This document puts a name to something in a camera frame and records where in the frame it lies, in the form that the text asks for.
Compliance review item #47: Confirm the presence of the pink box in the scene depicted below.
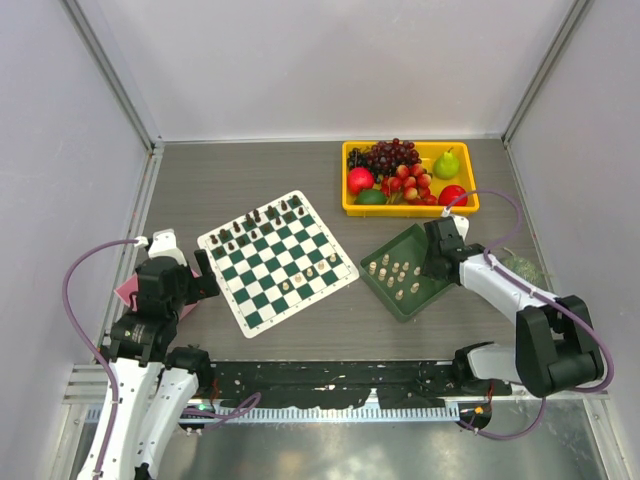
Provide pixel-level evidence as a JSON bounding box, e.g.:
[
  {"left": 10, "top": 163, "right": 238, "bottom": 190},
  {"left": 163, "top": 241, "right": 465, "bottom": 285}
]
[{"left": 113, "top": 267, "right": 204, "bottom": 321}]

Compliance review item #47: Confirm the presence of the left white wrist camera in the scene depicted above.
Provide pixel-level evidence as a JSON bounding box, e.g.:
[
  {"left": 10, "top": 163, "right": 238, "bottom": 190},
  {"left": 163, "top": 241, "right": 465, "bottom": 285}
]
[{"left": 134, "top": 229, "right": 186, "bottom": 265}]

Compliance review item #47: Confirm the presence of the green white chess board mat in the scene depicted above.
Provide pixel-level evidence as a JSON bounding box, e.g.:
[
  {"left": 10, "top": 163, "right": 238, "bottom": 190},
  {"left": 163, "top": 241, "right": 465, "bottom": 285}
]
[{"left": 197, "top": 190, "right": 359, "bottom": 339}]

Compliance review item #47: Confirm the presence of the dark purple grape bunch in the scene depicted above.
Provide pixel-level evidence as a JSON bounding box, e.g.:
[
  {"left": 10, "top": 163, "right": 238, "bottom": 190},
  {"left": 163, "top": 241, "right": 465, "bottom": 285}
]
[{"left": 362, "top": 138, "right": 421, "bottom": 176}]

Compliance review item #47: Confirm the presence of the red cherry bunch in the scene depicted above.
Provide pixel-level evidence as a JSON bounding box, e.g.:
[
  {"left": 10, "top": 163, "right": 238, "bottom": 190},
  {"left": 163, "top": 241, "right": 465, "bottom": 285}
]
[{"left": 380, "top": 163, "right": 438, "bottom": 205}]

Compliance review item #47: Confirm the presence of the green netted melon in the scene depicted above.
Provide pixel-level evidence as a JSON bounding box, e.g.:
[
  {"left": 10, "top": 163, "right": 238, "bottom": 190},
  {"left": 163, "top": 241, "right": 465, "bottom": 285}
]
[{"left": 500, "top": 247, "right": 549, "bottom": 290}]

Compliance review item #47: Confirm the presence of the green lime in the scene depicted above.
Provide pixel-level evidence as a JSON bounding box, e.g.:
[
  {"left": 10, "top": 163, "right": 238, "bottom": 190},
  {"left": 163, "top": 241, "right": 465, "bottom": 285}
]
[{"left": 354, "top": 189, "right": 388, "bottom": 205}]

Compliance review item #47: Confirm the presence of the white slotted cable duct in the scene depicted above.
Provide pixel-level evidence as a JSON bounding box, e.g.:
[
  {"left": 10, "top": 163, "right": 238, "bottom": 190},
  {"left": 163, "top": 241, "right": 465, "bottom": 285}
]
[{"left": 229, "top": 402, "right": 460, "bottom": 424}]

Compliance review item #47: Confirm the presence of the dark green piece tray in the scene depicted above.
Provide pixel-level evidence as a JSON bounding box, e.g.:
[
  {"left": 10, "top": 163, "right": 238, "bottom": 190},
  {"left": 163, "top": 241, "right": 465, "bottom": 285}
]
[{"left": 359, "top": 224, "right": 453, "bottom": 323}]

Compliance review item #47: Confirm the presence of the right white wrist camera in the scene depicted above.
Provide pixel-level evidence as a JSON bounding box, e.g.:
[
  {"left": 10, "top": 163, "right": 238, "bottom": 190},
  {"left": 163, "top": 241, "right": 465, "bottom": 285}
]
[{"left": 441, "top": 209, "right": 470, "bottom": 240}]

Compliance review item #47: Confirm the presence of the red apple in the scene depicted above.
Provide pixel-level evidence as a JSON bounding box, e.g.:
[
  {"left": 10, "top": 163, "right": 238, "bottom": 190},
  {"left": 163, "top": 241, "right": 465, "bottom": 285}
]
[
  {"left": 438, "top": 184, "right": 468, "bottom": 206},
  {"left": 346, "top": 167, "right": 375, "bottom": 195}
]

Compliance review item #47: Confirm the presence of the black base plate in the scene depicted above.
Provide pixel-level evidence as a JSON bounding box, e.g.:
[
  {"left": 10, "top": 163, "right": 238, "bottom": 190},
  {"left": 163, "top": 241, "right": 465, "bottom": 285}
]
[{"left": 195, "top": 360, "right": 512, "bottom": 410}]

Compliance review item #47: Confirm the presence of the black grape bunch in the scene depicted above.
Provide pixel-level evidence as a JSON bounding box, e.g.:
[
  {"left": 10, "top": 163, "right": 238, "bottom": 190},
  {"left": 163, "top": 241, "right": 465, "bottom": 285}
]
[{"left": 347, "top": 148, "right": 369, "bottom": 171}]

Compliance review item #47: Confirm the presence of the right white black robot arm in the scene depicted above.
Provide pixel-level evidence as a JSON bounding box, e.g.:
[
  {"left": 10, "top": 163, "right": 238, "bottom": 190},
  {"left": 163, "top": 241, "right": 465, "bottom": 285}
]
[{"left": 422, "top": 215, "right": 606, "bottom": 398}]

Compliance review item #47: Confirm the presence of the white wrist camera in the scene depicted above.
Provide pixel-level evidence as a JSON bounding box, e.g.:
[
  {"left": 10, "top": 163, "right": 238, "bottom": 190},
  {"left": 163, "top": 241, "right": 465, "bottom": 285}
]
[
  {"left": 441, "top": 209, "right": 470, "bottom": 240},
  {"left": 134, "top": 229, "right": 186, "bottom": 265}
]

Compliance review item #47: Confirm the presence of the yellow plastic fruit tray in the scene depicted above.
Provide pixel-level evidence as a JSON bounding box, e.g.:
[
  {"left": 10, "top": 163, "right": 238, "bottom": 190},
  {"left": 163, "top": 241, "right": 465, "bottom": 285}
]
[{"left": 342, "top": 138, "right": 479, "bottom": 217}]

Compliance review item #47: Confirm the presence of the red apple right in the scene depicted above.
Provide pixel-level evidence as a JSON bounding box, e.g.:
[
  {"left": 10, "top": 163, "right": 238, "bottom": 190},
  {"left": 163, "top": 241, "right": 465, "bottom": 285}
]
[{"left": 438, "top": 184, "right": 468, "bottom": 206}]

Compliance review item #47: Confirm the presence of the red apple left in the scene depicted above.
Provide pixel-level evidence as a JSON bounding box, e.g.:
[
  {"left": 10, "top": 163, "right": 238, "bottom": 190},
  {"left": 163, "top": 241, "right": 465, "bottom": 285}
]
[{"left": 346, "top": 167, "right": 375, "bottom": 195}]

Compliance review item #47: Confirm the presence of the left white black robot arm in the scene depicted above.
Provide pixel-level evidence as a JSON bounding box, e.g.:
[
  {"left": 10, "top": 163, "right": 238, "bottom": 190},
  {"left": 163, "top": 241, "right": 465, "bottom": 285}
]
[{"left": 78, "top": 246, "right": 220, "bottom": 479}]

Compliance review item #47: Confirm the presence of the green pear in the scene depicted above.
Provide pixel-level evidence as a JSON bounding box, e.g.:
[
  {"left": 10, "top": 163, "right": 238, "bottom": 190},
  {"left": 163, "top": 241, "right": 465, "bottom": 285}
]
[{"left": 433, "top": 148, "right": 460, "bottom": 180}]

